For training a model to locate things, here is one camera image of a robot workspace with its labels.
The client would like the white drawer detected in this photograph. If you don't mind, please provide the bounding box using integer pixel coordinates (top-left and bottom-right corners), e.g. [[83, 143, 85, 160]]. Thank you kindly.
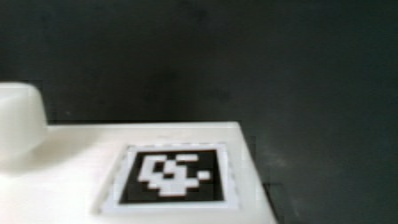
[[0, 82, 279, 224]]

